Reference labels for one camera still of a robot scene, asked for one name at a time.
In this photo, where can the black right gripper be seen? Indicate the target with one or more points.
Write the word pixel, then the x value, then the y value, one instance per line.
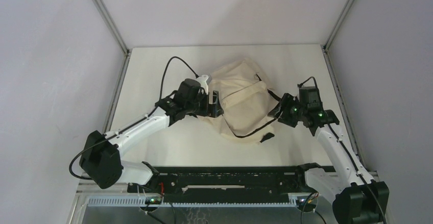
pixel 286 100

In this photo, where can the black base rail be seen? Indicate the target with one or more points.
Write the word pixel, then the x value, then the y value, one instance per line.
pixel 225 185

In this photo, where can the aluminium frame post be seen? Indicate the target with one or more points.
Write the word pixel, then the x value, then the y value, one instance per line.
pixel 335 29
pixel 109 22

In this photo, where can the aluminium frame right post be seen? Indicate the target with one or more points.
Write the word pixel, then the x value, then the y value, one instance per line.
pixel 335 29

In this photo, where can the aluminium frame left post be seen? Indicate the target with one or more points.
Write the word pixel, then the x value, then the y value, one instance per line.
pixel 109 22

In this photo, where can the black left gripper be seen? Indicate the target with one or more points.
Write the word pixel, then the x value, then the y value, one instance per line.
pixel 214 109

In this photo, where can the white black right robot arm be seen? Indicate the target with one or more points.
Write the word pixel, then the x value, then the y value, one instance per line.
pixel 355 196

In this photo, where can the cream canvas student bag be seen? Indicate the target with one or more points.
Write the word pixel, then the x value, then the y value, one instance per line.
pixel 246 96

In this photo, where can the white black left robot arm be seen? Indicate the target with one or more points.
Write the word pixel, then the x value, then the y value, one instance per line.
pixel 102 156

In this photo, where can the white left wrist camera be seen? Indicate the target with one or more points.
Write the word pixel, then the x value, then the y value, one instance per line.
pixel 204 81

